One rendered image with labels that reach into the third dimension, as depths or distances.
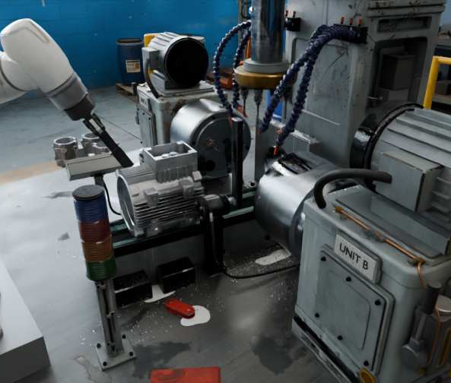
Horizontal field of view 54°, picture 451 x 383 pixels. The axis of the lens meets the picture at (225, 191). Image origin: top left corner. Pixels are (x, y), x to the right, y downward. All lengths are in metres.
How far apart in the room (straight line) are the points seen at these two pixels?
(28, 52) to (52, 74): 0.07
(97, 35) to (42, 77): 5.93
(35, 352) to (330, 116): 1.01
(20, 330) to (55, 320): 0.15
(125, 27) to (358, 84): 6.12
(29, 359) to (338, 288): 0.67
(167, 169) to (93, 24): 5.89
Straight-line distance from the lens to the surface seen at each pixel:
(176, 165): 1.19
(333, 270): 0.89
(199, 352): 1.08
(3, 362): 1.08
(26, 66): 1.12
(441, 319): 0.79
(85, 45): 6.97
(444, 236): 0.79
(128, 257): 1.24
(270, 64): 1.25
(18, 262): 1.49
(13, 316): 1.14
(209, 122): 1.50
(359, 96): 1.30
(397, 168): 0.76
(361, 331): 0.89
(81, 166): 1.39
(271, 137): 1.44
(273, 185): 1.09
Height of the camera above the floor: 1.59
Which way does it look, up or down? 27 degrees down
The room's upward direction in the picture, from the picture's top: 1 degrees counter-clockwise
